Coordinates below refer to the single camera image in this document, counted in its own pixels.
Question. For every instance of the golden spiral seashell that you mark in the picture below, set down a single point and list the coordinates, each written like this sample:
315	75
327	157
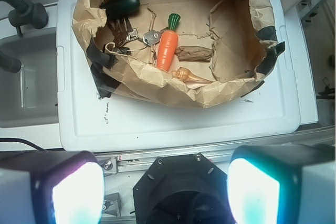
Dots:
186	76

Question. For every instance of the crumpled brown paper bag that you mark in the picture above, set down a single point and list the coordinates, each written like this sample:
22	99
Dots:
241	33

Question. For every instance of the black faucet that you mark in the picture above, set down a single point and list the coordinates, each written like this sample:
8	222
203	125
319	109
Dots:
24	12

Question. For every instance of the white sink basin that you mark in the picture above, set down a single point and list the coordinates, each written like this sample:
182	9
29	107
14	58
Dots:
29	97

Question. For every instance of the orange plastic toy carrot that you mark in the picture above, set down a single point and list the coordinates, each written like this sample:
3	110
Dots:
168	43

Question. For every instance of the brown wood chip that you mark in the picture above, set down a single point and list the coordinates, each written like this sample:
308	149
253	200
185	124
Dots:
194	53

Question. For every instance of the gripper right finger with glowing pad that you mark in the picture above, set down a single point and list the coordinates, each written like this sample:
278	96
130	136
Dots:
290	183

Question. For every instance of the dark green toy cucumber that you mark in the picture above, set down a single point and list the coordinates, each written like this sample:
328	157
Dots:
119	8

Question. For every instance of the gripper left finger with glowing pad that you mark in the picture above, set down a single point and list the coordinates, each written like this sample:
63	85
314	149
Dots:
51	187

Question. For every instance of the white plastic bin lid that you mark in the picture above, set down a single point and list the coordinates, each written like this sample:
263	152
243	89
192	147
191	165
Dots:
118	123

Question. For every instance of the black octagonal mount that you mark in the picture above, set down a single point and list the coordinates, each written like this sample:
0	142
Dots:
182	189

